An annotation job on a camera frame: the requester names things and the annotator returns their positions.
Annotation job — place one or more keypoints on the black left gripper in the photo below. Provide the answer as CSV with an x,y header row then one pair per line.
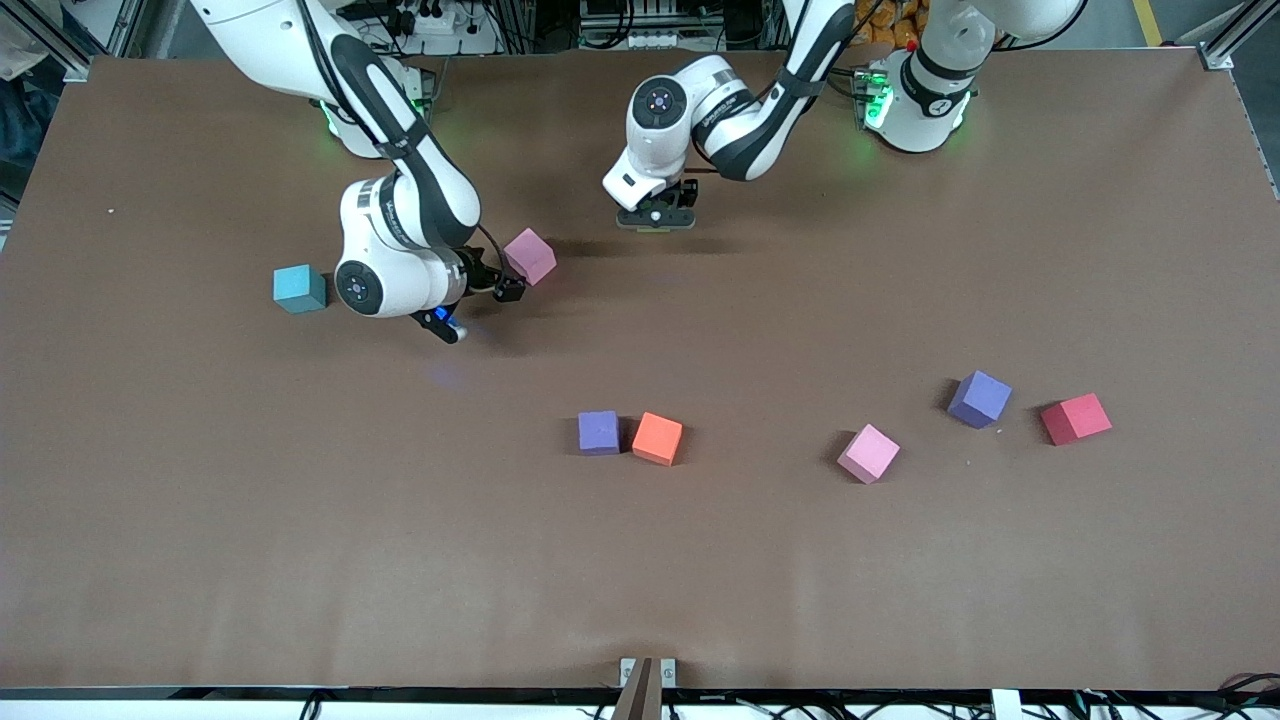
x,y
688,190

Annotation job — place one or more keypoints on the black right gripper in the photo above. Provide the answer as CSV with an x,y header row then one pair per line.
x,y
473,269

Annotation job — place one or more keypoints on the pink foam cube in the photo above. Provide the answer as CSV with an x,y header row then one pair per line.
x,y
869,452
532,255

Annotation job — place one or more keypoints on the purple foam cube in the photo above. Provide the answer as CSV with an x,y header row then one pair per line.
x,y
980,397
598,432

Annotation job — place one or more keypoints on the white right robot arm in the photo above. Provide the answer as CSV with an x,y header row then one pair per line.
x,y
390,270

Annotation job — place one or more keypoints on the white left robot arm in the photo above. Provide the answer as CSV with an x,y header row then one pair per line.
x,y
700,85

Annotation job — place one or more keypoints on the orange foam cube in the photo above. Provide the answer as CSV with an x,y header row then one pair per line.
x,y
657,438

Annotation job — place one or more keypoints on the teal foam cube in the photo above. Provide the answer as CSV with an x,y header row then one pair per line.
x,y
298,288

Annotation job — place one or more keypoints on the pile of orange objects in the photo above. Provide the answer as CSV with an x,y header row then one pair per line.
x,y
890,25

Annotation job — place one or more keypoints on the white power strip with plugs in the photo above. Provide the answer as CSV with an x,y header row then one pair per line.
x,y
430,22

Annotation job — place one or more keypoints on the brown table cover sheet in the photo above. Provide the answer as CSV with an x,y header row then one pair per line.
x,y
300,550

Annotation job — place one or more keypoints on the red foam cube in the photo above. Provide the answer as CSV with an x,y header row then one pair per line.
x,y
1075,418

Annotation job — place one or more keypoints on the blue fabric item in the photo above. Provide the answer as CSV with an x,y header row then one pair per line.
x,y
15,130

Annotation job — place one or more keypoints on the beige fabric item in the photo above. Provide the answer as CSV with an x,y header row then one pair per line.
x,y
25,40

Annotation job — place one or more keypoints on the grey bracket with brown post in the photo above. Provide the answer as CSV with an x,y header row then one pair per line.
x,y
640,695

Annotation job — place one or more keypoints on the silver aluminium frame profile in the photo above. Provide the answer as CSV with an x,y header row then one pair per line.
x,y
75,68
1215,55

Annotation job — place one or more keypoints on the white bracket block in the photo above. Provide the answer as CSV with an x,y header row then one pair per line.
x,y
1005,705

